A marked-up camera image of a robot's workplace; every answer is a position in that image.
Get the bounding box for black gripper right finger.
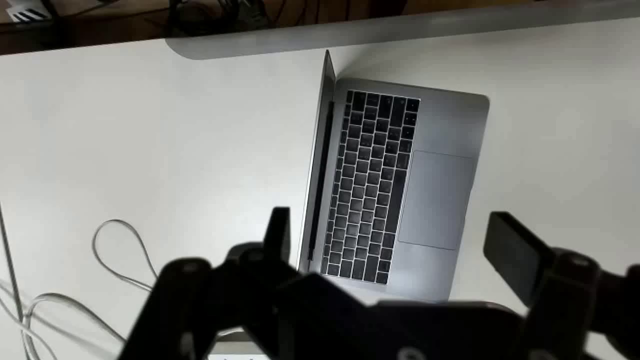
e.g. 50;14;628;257
481;209;640;360

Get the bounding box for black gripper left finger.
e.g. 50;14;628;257
118;206;303;360

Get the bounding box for silver laptop with stickers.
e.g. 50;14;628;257
298;48;492;305

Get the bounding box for white looped charger cable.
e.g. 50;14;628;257
90;217;161;296

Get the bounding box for white power cable bundle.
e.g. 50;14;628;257
0;206;130;360

